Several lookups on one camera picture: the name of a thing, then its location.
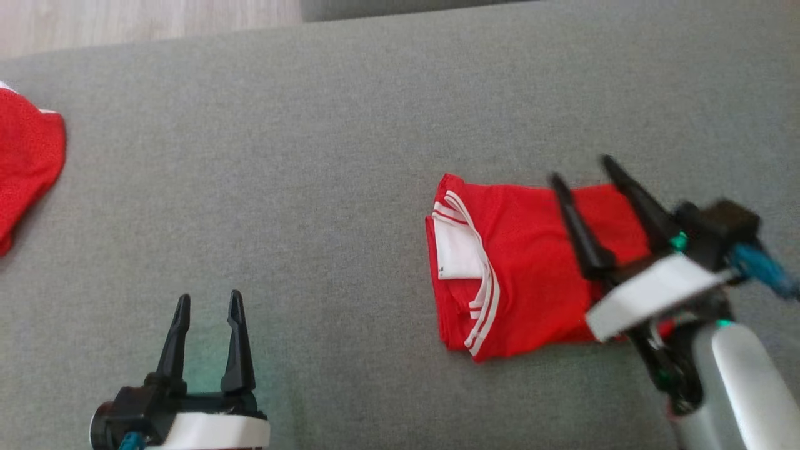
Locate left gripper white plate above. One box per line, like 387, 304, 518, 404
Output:
145, 289, 271, 450

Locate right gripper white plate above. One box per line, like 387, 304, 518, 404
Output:
548, 154, 732, 417

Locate red jersey with white sleeves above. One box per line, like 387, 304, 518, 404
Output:
425, 173, 679, 364

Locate red shorts with white hem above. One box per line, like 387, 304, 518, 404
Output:
0, 80, 67, 257

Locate large grey sofa seat cushion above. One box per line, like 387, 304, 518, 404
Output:
0, 0, 800, 450

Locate small grey sofa cushion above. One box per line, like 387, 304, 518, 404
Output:
300, 0, 538, 23

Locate right black cable blue plug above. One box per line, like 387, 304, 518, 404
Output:
730, 241, 800, 301

